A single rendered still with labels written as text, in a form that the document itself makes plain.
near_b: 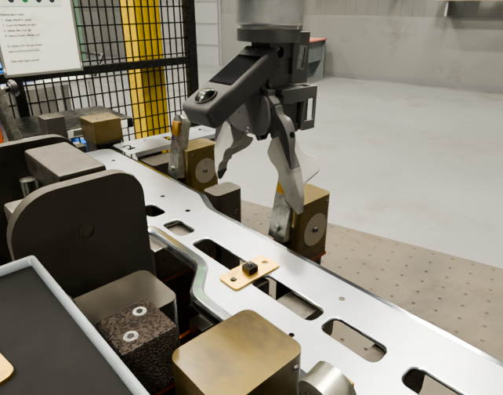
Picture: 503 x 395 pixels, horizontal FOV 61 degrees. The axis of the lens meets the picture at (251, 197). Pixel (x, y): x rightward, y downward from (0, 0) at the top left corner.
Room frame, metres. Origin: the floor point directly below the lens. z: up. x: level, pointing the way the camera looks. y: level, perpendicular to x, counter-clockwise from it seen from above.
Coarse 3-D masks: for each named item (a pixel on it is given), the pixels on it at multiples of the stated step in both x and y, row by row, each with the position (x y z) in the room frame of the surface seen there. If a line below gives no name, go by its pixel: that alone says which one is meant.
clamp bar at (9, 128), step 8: (8, 80) 0.74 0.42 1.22; (0, 88) 0.72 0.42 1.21; (8, 88) 0.74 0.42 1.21; (16, 88) 0.74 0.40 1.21; (0, 96) 0.71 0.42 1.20; (0, 104) 0.71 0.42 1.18; (0, 112) 0.71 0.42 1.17; (8, 112) 0.72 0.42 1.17; (0, 120) 0.71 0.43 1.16; (8, 120) 0.72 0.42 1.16; (0, 128) 0.73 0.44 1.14; (8, 128) 0.71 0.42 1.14; (16, 128) 0.72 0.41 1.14; (8, 136) 0.71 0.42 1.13; (16, 136) 0.72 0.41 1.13
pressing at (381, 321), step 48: (144, 192) 0.76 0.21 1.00; (192, 192) 0.76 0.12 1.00; (192, 240) 0.58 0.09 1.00; (240, 240) 0.58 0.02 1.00; (192, 288) 0.45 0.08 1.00; (288, 288) 0.46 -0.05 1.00; (336, 288) 0.45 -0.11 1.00; (384, 336) 0.37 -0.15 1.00; (432, 336) 0.37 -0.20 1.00; (384, 384) 0.30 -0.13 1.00; (480, 384) 0.30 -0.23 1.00
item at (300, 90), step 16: (240, 32) 0.49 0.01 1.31; (256, 32) 0.48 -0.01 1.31; (272, 32) 0.47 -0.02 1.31; (288, 32) 0.48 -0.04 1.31; (304, 32) 0.52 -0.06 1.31; (288, 48) 0.51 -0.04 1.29; (304, 48) 0.52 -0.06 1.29; (288, 64) 0.51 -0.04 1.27; (304, 64) 0.52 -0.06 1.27; (272, 80) 0.49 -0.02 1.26; (288, 80) 0.51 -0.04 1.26; (304, 80) 0.52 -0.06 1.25; (256, 96) 0.48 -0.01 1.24; (272, 96) 0.47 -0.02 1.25; (288, 96) 0.48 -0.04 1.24; (304, 96) 0.50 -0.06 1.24; (240, 112) 0.50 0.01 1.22; (256, 112) 0.47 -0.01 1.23; (288, 112) 0.50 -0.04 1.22; (304, 112) 0.50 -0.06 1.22; (240, 128) 0.49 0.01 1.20; (256, 128) 0.47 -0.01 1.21; (304, 128) 0.50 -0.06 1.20
